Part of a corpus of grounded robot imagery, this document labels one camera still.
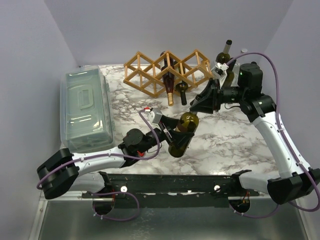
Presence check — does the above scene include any red black utility knife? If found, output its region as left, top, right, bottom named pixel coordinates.
left=137, top=151, right=145, bottom=157

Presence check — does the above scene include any red bottle gold foil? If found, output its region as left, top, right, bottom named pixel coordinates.
left=159, top=57, right=175, bottom=107

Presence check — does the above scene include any green wine bottle brown label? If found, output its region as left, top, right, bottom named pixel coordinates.
left=215, top=39, right=232, bottom=64

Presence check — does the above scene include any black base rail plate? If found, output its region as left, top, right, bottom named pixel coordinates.
left=83, top=173, right=259, bottom=208

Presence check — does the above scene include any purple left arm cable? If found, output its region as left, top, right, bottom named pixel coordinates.
left=36, top=109, right=161, bottom=222

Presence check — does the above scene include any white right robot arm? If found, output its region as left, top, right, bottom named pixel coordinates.
left=190, top=63, right=320, bottom=205

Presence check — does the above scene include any wooden wine rack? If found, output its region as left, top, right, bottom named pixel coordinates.
left=123, top=49, right=213, bottom=98

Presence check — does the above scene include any green bottle silver foil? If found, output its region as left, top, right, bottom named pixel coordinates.
left=168, top=111, right=199, bottom=158

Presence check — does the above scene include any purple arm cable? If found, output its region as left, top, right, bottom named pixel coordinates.
left=224, top=51, right=320, bottom=220
left=36, top=109, right=161, bottom=222

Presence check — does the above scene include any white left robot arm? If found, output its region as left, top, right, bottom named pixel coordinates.
left=36, top=116, right=195, bottom=200

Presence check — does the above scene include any dark bottle black neck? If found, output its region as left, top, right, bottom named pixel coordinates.
left=175, top=76, right=188, bottom=106
left=223, top=59, right=237, bottom=88

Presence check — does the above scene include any clear squat glass bottle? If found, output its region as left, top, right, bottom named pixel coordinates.
left=240, top=48, right=248, bottom=54

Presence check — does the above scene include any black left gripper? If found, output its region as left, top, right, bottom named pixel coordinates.
left=138, top=115, right=194, bottom=154

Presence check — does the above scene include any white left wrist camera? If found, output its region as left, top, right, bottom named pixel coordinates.
left=144, top=107, right=163, bottom=125

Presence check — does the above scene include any clear plastic storage box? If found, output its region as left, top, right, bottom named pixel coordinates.
left=60, top=66, right=115, bottom=153

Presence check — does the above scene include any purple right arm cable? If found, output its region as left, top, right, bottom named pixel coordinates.
left=224, top=51, right=320, bottom=220

